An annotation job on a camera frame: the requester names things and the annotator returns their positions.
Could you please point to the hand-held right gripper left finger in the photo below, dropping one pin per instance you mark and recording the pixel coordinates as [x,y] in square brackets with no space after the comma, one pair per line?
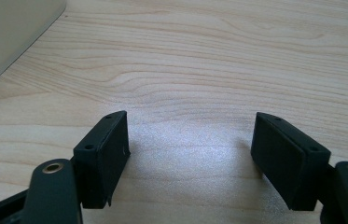
[100,168]

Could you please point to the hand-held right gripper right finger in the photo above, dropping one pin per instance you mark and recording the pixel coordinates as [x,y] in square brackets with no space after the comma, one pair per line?
[289,161]

